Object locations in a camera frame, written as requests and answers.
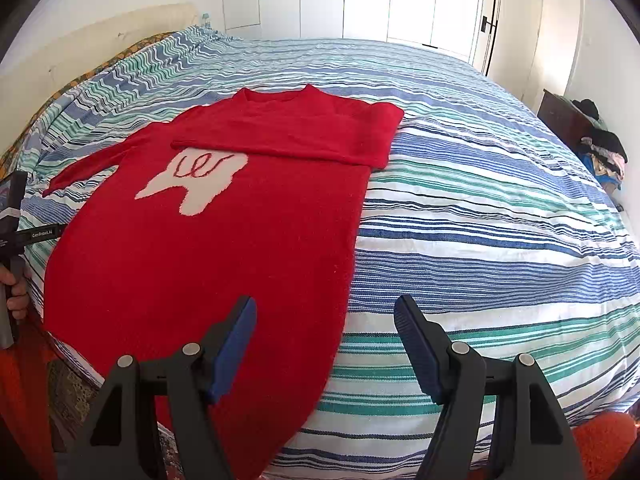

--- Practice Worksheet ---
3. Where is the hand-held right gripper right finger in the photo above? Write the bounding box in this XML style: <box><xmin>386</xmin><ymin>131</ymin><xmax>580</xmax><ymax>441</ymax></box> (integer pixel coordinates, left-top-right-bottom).
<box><xmin>393</xmin><ymin>294</ymin><xmax>586</xmax><ymax>480</ymax></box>

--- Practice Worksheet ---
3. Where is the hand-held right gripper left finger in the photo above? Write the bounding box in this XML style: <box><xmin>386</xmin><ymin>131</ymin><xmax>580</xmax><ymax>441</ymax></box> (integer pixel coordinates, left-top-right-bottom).
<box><xmin>75</xmin><ymin>295</ymin><xmax>258</xmax><ymax>480</ymax></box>

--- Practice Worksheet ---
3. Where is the red sweater with white rabbit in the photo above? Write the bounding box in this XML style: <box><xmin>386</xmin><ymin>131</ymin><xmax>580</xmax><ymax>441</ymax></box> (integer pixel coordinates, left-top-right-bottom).
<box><xmin>42</xmin><ymin>85</ymin><xmax>406</xmax><ymax>480</ymax></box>

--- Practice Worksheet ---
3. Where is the pile of clothes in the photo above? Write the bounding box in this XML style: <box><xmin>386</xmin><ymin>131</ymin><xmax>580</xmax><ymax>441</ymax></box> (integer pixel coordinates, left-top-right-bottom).
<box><xmin>572</xmin><ymin>99</ymin><xmax>628</xmax><ymax>193</ymax></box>

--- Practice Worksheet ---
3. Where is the person's left hand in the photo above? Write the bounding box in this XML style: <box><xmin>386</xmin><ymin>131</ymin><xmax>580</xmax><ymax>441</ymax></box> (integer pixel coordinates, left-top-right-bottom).
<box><xmin>0</xmin><ymin>265</ymin><xmax>29</xmax><ymax>322</ymax></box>

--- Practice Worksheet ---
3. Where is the blue green striped bed cover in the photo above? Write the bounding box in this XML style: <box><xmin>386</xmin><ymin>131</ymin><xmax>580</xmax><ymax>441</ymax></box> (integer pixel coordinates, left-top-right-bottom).
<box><xmin>15</xmin><ymin>25</ymin><xmax>640</xmax><ymax>468</ymax></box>

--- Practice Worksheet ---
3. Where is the orange fleece clothing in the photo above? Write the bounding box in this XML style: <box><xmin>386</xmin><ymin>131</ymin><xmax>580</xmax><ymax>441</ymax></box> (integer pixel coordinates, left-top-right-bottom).
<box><xmin>0</xmin><ymin>320</ymin><xmax>640</xmax><ymax>480</ymax></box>

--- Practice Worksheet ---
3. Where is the cream headboard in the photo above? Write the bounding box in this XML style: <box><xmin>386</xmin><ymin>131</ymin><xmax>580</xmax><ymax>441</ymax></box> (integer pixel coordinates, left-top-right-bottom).
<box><xmin>0</xmin><ymin>2</ymin><xmax>198</xmax><ymax>161</ymax></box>

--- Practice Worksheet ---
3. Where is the dark wooden dresser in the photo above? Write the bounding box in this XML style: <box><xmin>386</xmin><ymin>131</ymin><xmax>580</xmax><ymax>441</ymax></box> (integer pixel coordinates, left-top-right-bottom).
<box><xmin>537</xmin><ymin>89</ymin><xmax>596</xmax><ymax>161</ymax></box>

